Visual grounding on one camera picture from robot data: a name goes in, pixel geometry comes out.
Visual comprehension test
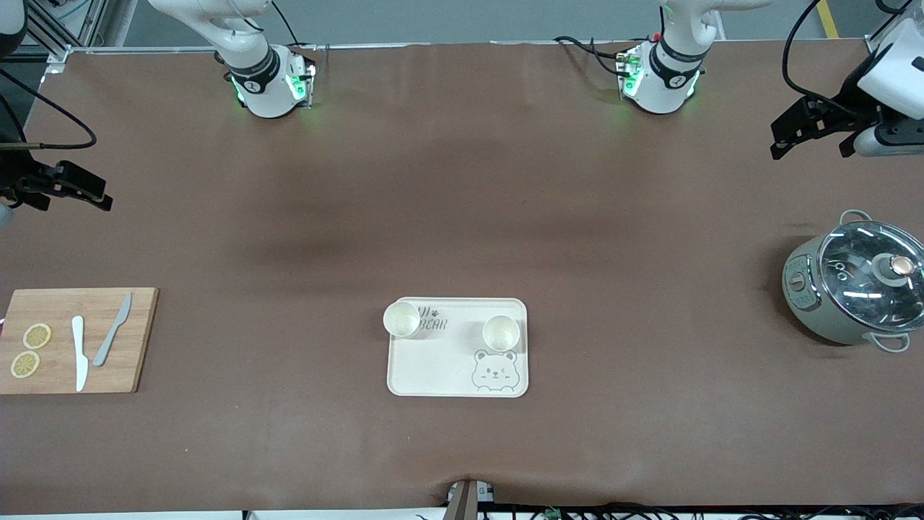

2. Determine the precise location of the white plastic knife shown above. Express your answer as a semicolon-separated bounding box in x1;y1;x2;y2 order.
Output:
71;316;89;392

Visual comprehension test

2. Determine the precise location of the black base power cable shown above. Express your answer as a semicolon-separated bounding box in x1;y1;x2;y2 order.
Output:
271;0;304;48
553;35;630;77

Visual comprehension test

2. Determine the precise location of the white IKEA cup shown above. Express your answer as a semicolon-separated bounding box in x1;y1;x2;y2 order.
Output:
383;300;422;339
481;315;521;352

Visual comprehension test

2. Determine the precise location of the grey plastic knife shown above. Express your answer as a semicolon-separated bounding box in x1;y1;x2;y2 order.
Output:
92;292;134;368

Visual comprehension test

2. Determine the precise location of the table edge mount bracket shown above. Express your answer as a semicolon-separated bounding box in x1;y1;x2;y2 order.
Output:
444;479;497;520

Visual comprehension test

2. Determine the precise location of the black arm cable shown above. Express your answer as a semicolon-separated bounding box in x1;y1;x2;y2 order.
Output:
784;0;867;113
0;69;97;151

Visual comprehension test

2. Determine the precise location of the grey electric cooking pot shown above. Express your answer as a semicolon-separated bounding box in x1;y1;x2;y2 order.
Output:
782;209;924;353

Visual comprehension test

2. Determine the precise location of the cream bear print tray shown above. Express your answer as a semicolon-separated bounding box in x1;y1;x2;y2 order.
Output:
387;297;529;398

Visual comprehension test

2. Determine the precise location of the glass pot lid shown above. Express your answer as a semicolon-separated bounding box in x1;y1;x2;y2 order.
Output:
818;220;924;333

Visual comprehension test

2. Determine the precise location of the brown table cover mat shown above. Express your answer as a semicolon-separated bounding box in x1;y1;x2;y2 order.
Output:
0;40;924;515

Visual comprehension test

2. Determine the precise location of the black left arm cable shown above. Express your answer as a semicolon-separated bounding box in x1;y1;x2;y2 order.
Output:
784;0;867;113

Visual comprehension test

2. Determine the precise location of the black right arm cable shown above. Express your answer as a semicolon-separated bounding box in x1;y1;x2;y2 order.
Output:
0;69;97;151

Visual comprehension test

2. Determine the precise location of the wooden cutting board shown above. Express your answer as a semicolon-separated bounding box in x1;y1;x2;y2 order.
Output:
0;287;159;395

